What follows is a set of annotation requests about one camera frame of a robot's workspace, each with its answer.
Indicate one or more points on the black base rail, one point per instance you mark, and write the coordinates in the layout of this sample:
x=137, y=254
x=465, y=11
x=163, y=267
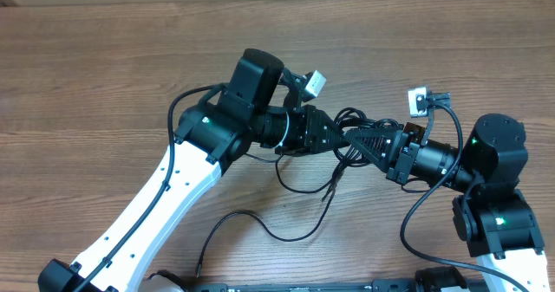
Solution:
x=377, y=285

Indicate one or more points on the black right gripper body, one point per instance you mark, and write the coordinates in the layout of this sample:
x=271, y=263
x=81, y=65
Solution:
x=408, y=152

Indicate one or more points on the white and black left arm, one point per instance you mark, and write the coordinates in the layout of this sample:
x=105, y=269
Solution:
x=264, y=102

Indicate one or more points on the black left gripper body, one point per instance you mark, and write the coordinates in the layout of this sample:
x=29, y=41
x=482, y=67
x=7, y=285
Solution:
x=299, y=139

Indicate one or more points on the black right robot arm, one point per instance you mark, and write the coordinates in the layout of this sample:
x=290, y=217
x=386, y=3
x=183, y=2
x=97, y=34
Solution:
x=491, y=214

